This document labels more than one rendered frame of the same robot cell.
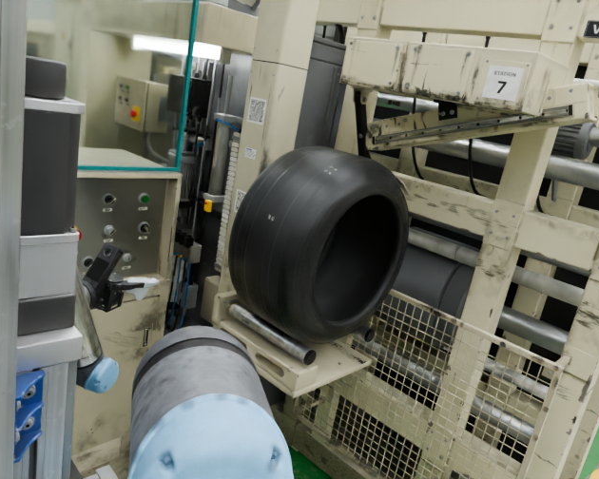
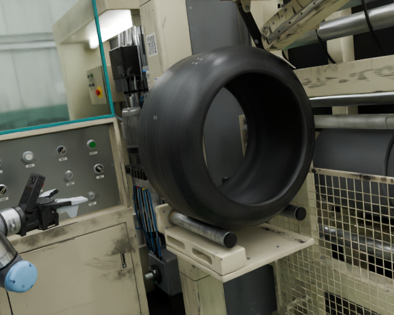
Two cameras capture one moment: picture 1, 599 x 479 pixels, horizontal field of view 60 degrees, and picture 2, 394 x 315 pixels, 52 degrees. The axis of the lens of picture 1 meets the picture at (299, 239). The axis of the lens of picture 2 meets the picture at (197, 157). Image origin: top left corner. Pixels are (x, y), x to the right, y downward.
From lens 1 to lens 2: 50 cm
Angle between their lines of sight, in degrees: 19
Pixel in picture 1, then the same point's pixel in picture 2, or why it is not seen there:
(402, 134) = (286, 23)
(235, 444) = not seen: outside the picture
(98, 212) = (55, 162)
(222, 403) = not seen: outside the picture
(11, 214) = not seen: outside the picture
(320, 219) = (191, 103)
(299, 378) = (224, 262)
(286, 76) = (164, 7)
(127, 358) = (111, 280)
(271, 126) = (163, 52)
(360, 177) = (227, 59)
